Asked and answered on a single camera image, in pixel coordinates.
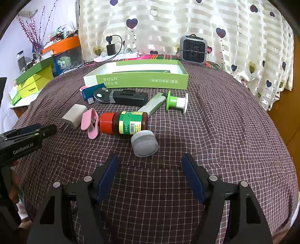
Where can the black rectangular device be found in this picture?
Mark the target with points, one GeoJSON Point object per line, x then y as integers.
{"type": "Point", "coordinates": [131, 97]}

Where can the pile of small packets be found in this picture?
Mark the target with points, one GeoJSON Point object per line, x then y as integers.
{"type": "Point", "coordinates": [61, 35]}

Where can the green white spool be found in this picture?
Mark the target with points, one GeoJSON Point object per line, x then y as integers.
{"type": "Point", "coordinates": [178, 102]}

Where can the white power adapter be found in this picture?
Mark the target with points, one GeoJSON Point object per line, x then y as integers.
{"type": "Point", "coordinates": [75, 116]}

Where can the green cardboard box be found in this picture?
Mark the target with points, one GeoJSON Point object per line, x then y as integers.
{"type": "Point", "coordinates": [140, 81]}

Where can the yellow cardboard box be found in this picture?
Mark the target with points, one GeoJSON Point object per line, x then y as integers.
{"type": "Point", "coordinates": [30, 90]}

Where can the green packets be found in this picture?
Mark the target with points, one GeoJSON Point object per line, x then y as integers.
{"type": "Point", "coordinates": [15, 98]}

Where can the white wall fixture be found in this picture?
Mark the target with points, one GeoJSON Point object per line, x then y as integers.
{"type": "Point", "coordinates": [27, 13]}

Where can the wooden cabinet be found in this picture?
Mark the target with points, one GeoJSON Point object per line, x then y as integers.
{"type": "Point", "coordinates": [288, 122]}

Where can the dark flat panel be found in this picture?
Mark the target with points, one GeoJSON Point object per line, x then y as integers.
{"type": "Point", "coordinates": [2, 90]}

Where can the brown medicine bottle red cap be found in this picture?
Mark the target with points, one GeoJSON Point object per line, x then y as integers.
{"type": "Point", "coordinates": [131, 123]}

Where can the green lid yellow box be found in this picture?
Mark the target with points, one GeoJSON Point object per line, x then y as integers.
{"type": "Point", "coordinates": [35, 69]}

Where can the pink plastic clip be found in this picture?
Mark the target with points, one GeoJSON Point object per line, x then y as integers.
{"type": "Point", "coordinates": [82, 89]}
{"type": "Point", "coordinates": [88, 119]}

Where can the dark glass jar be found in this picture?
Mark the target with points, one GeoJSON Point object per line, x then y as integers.
{"type": "Point", "coordinates": [20, 61]}

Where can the purple flower branches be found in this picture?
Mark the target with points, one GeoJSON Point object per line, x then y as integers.
{"type": "Point", "coordinates": [31, 35]}

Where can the orange lid storage box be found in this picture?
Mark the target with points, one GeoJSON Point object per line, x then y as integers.
{"type": "Point", "coordinates": [65, 44]}

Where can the brown checkered blanket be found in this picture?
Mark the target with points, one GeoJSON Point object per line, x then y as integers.
{"type": "Point", "coordinates": [234, 140]}

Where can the blue usb drive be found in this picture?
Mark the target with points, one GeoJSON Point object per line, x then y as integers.
{"type": "Point", "coordinates": [93, 91]}

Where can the grey mini heater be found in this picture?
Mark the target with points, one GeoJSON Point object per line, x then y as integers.
{"type": "Point", "coordinates": [193, 50]}

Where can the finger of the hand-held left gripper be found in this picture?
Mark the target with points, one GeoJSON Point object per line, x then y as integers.
{"type": "Point", "coordinates": [30, 127]}
{"type": "Point", "coordinates": [39, 132]}

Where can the black round disc gadget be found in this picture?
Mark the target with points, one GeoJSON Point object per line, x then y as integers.
{"type": "Point", "coordinates": [100, 95]}

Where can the person's left hand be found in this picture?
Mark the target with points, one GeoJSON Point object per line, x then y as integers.
{"type": "Point", "coordinates": [15, 185]}

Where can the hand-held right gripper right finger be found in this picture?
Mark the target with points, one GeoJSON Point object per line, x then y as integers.
{"type": "Point", "coordinates": [194, 178]}

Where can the white power strip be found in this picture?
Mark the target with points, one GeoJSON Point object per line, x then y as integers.
{"type": "Point", "coordinates": [121, 55]}

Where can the blue box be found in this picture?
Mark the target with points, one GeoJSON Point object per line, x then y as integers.
{"type": "Point", "coordinates": [59, 64]}

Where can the heart print curtain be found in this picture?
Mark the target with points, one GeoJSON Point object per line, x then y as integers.
{"type": "Point", "coordinates": [175, 18]}

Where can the black charger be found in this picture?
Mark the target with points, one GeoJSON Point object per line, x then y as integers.
{"type": "Point", "coordinates": [110, 49]}

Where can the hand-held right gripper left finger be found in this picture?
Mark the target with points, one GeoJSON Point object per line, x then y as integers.
{"type": "Point", "coordinates": [109, 178]}

